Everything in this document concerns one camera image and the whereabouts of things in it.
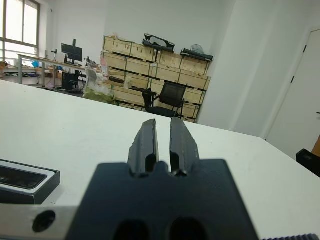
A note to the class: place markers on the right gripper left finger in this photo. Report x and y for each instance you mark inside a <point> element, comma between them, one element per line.
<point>141,150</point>

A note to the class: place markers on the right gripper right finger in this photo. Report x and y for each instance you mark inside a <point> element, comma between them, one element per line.
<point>182,150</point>

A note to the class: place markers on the black rectangular remote device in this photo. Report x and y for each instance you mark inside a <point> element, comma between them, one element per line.
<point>20,177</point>

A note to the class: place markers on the black box with white lining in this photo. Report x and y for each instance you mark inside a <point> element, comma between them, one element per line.
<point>37,195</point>

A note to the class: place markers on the black office chair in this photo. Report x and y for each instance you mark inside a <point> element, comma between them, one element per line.
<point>172,93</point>

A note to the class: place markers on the yellow-green sack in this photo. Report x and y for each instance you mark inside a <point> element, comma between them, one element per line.
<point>96,96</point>

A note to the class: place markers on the plywood shipping crate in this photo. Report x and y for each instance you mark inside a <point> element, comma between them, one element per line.
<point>193,67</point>
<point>145,53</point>
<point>170,60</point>
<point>195,80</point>
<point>138,67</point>
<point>117,47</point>
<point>166,73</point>
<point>116,62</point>

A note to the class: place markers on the pink plastic bag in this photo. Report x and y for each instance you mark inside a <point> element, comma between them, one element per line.
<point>105,66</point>

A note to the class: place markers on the black flat case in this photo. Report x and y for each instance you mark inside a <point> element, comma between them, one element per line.
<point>197,57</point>

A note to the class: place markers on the black computer tower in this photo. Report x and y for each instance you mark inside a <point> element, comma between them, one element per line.
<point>70,81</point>

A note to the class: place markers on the grey plastic bag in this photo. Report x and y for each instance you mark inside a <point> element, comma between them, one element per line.
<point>197,48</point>

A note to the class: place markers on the black computer monitor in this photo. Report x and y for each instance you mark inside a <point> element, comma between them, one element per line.
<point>72,51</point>

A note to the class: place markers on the black angular block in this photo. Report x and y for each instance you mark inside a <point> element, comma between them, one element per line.
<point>308,162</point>

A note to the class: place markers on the white door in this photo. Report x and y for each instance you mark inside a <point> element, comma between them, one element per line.
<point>300,100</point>

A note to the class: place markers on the large window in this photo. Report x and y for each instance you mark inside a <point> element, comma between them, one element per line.
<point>15,22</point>

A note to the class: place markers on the grey frame desk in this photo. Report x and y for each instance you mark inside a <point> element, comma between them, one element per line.
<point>45,59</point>

